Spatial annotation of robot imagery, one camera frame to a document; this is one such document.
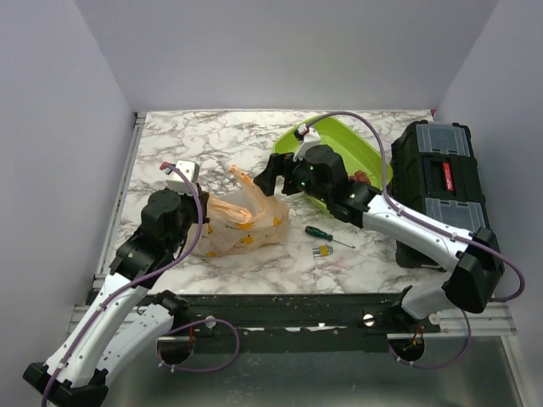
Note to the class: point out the black plastic toolbox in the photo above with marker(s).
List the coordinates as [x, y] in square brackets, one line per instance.
[435, 172]

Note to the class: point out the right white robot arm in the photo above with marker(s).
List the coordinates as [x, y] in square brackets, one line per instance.
[471, 260]

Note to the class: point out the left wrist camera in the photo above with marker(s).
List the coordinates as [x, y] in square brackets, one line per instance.
[182, 176]

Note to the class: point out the green plastic tray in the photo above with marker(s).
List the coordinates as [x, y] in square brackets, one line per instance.
[357, 153]

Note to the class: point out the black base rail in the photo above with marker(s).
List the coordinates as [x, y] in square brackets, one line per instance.
[293, 323]

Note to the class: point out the red fake grapes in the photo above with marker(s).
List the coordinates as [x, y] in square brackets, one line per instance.
[360, 176]

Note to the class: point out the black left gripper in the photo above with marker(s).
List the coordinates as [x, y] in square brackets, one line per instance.
[206, 196]

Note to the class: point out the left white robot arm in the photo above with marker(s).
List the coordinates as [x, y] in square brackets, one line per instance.
[80, 371]

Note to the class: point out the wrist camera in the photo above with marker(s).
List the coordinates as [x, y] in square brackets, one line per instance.
[307, 137]
[182, 176]

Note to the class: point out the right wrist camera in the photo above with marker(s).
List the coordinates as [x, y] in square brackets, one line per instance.
[307, 137]

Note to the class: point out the hex key set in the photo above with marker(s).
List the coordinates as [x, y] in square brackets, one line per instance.
[322, 251]

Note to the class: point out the green handled screwdriver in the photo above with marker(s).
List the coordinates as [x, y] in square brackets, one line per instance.
[319, 233]

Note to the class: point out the translucent orange plastic bag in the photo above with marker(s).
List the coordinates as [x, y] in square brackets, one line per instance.
[242, 221]

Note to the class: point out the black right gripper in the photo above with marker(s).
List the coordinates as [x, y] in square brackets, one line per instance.
[278, 165]

